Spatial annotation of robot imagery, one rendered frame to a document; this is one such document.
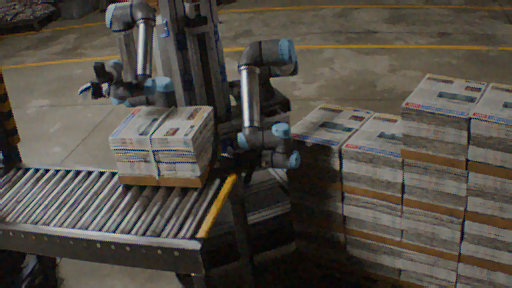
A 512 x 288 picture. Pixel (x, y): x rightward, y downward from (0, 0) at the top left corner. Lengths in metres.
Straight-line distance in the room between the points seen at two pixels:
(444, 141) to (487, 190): 0.27
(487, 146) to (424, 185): 0.35
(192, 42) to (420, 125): 1.22
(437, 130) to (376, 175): 0.38
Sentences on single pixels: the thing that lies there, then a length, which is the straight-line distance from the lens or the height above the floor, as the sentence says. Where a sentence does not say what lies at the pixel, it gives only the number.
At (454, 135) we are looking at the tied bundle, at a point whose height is 0.98.
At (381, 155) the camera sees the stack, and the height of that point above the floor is 0.83.
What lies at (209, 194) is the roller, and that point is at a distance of 2.35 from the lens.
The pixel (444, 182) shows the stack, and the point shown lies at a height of 0.76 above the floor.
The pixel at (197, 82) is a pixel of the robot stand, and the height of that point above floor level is 0.96.
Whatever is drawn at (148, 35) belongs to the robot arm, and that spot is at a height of 1.31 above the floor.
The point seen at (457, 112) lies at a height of 1.07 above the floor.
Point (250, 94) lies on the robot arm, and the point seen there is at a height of 1.06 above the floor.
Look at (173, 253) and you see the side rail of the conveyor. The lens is 2.11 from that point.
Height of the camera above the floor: 2.01
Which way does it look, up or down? 27 degrees down
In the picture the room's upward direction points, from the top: 8 degrees counter-clockwise
